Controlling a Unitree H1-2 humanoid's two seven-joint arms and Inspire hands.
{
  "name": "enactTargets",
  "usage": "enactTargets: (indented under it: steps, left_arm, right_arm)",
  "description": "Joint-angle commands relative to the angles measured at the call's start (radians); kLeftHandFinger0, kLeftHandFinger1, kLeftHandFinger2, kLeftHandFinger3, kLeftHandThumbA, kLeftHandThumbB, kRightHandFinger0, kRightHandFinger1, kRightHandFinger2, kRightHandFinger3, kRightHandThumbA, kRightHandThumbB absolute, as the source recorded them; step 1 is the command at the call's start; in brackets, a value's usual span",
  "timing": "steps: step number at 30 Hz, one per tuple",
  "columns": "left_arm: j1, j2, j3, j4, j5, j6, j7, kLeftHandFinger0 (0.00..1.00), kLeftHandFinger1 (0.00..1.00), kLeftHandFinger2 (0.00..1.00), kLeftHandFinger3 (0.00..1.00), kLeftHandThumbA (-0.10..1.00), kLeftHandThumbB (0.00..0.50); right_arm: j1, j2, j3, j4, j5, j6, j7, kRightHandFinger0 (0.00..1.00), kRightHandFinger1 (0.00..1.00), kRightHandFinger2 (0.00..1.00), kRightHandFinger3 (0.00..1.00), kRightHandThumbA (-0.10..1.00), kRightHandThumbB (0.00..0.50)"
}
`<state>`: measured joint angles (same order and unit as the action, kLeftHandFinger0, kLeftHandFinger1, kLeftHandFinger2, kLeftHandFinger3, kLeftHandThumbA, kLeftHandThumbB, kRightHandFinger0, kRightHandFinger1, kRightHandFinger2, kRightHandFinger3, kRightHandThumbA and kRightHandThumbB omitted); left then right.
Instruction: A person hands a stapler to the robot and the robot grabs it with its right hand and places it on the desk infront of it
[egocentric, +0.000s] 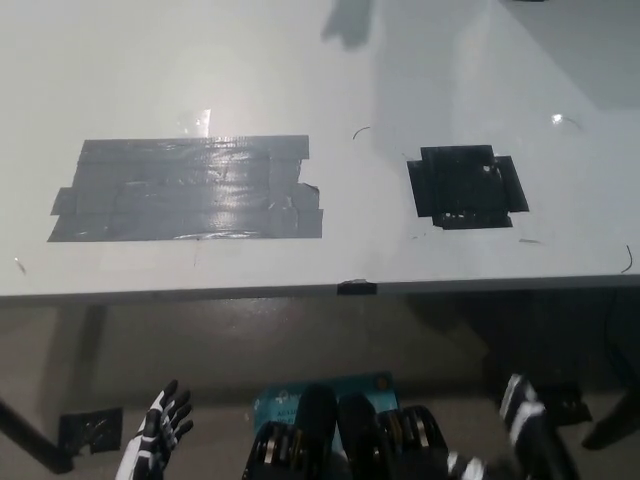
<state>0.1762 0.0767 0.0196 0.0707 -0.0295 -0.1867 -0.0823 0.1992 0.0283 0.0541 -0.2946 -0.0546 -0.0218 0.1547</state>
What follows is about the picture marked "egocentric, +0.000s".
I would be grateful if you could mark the grey duct tape patch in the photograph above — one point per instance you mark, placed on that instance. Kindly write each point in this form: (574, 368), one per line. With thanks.
(190, 192)

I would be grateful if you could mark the teal router box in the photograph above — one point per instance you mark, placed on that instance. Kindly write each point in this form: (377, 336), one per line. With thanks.
(385, 387)

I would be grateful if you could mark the black floor tape patch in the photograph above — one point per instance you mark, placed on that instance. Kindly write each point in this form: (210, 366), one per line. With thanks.
(92, 430)
(567, 402)

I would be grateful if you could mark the black table leg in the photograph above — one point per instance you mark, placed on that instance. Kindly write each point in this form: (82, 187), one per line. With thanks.
(612, 425)
(30, 435)

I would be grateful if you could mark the clear tape piece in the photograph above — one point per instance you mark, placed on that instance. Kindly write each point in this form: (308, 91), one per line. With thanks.
(194, 121)

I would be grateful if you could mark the small black tape strip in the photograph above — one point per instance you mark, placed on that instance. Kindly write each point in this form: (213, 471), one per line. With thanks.
(356, 288)

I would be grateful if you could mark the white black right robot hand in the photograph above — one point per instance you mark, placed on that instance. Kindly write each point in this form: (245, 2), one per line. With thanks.
(525, 420)

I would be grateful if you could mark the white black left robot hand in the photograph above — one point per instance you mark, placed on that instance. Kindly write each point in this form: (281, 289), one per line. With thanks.
(150, 432)

